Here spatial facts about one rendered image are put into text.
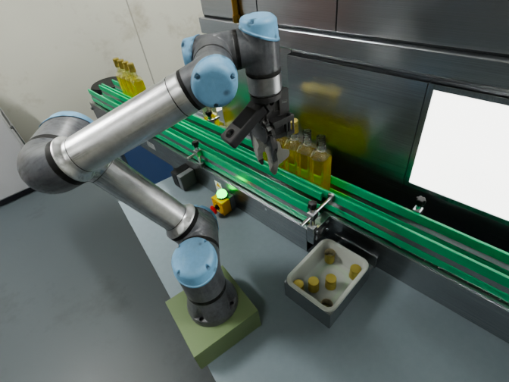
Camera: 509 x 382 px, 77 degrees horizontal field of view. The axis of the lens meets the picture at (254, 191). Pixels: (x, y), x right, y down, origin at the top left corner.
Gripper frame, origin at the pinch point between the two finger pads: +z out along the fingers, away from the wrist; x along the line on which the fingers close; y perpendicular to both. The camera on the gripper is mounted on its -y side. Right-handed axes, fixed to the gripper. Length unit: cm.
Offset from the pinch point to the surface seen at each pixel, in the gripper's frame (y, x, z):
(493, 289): 34, -49, 29
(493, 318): 33, -53, 37
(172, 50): 84, 324, 60
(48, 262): -100, 147, 120
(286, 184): 17.8, 16.3, 26.9
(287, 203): 12.0, 8.3, 27.1
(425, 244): 30, -31, 25
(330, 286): 7.4, -18.9, 39.9
